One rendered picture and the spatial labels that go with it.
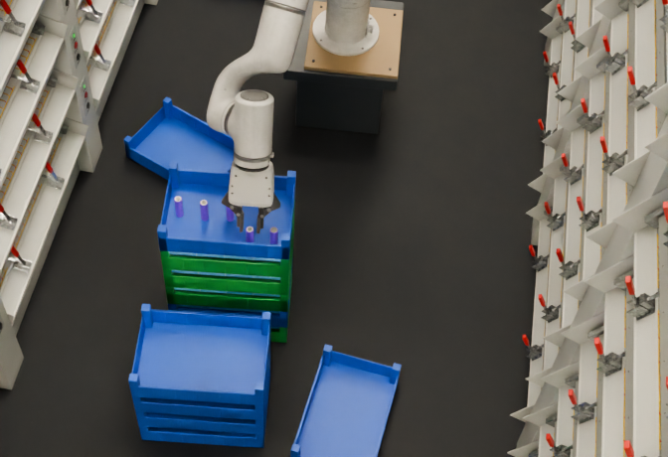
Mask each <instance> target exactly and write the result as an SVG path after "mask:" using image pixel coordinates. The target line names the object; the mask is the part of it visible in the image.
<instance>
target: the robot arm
mask: <svg viewBox="0 0 668 457"><path fill-rule="evenodd" d="M308 1H309V0H265V1H264V5H263V9H262V13H261V17H260V21H259V25H258V29H257V33H256V37H255V41H254V44H253V47H252V49H251V50H250V51H249V52H248V53H247V54H245V55H243V56H242V57H240V58H238V59H236V60H235V61H233V62H232V63H230V64H229V65H228V66H226V67H225V68H224V69H223V71H222V72H221V73H220V75H219V76H218V78H217V80H216V82H215V85H214V88H213V91H212V94H211V98H210V101H209V105H208V110H207V123H208V125H209V126H210V127H211V128H212V129H214V130H216V131H218V132H221V133H223V134H226V135H229V136H231V137H232V138H233V140H234V161H233V163H232V168H231V174H230V183H229V190H228V191H227V193H226V194H225V195H224V197H223V198H222V204H223V205H224V206H226V207H229V208H230V209H231V210H232V211H233V212H234V213H235V214H236V217H237V228H240V232H242V231H243V229H244V217H245V213H244V211H243V206H248V207H258V215H257V222H256V233H260V229H263V219H264V217H265V216H266V215H268V214H269V213H270V212H271V211H274V210H276V209H279V208H280V201H279V200H278V198H277V196H276V195H275V193H274V172H273V165H272V162H270V158H273V156H274V153H273V152H271V151H272V128H273V106H274V98H273V96H272V95H271V94H270V93H268V92H266V91H263V90H258V89H248V90H244V91H241V92H240V90H241V88H242V86H243V85H244V83H245V82H246V81H247V80H248V79H250V78H251V77H252V76H256V75H261V74H282V73H284V72H286V71H287V70H288V68H289V66H290V64H291V62H292V59H293V55H294V51H295V48H296V44H297V41H298V37H299V34H300V30H301V27H302V23H303V20H304V16H305V13H306V12H305V11H306V9H307V5H308ZM370 2H371V0H327V6H326V10H325V11H323V12H321V13H320V14H319V15H318V16H317V17H316V19H315V21H314V23H313V28H312V31H313V37H314V39H315V41H316V43H317V44H318V45H319V46H320V47H321V48H323V49H324V50H326V51H327V52H329V53H332V54H335V55H338V56H357V55H361V54H364V53H366V52H368V51H369V50H371V49H372V48H373V47H374V46H375V45H376V43H377V41H378V39H379V26H378V23H377V22H376V20H375V19H374V18H373V16H371V15H370V14H369V11H370Z"/></svg>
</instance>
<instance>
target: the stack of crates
mask: <svg viewBox="0 0 668 457"><path fill-rule="evenodd" d="M141 314H142V317H141V323H140V329H139V334H138V340H137V345H136V351H135V357H134V362H133V368H132V374H129V379H128V381H129V386H130V391H131V395H132V399H133V404H134V408H135V412H136V417H137V421H138V426H139V429H140V434H141V439H142V440H152V441H167V442H182V443H197V444H212V445H226V446H241V447H255V448H264V437H265V427H266V417H267V406H268V395H269V385H270V346H271V313H270V312H262V317H258V316H244V315H230V314H215V313H201V312H186V311H172V310H157V309H152V310H151V305H150V304H142V306H141Z"/></svg>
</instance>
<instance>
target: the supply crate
mask: <svg viewBox="0 0 668 457"><path fill-rule="evenodd" d="M168 170H169V178H168V184H167V189H166V195H165V201H164V207H163V212H162V218H161V224H160V225H158V230H157V233H158V241H159V248H160V251H174V252H189V253H203V254H217V255H231V256H246V257H260V258H274V259H289V255H290V244H291V233H292V221H293V210H294V199H295V182H296V171H287V177H286V176H274V193H275V195H276V196H277V198H278V200H279V201H280V208H279V209H276V210H274V211H271V212H270V213H269V214H268V215H266V216H265V217H264V219H263V228H261V229H260V233H256V222H257V215H258V207H248V206H243V211H244V213H245V217H244V229H243V231H242V232H240V228H237V217H236V214H235V213H234V215H235V219H234V220H233V221H232V222H228V221H227V212H226V206H224V205H223V204H222V198H223V197H224V195H225V194H226V193H227V191H228V190H229V183H230V174H231V173H230V172H216V171H201V170H187V169H178V163H173V162H170V163H169V167H168ZM176 196H180V197H182V202H183V211H184V216H183V217H182V218H178V217H177V216H176V211H175V203H174V198H175V197H176ZM202 200H207V201H208V210H209V219H208V220H207V221H205V222H204V221H202V219H201V209H200V202H201V201H202ZM247 227H253V239H254V242H247V238H246V228H247ZM272 227H276V228H277V229H278V241H277V244H270V228H272Z"/></svg>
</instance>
